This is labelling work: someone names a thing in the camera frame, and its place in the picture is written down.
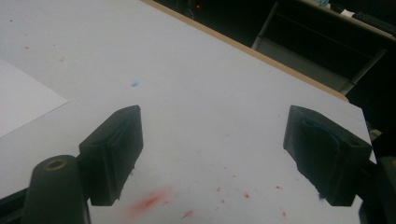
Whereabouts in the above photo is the grey metal shelf rack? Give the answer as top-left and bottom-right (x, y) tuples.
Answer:
(251, 0), (396, 96)

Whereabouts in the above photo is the black keyboard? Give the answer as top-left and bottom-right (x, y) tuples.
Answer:
(351, 10), (396, 35)

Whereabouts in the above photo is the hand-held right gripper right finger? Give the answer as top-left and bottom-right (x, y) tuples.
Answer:
(282, 105), (374, 207)

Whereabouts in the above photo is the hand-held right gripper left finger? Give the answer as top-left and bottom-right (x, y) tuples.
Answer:
(78, 105), (145, 207)

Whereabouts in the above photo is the white paper sheet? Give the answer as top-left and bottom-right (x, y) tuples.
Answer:
(0, 59), (69, 138)

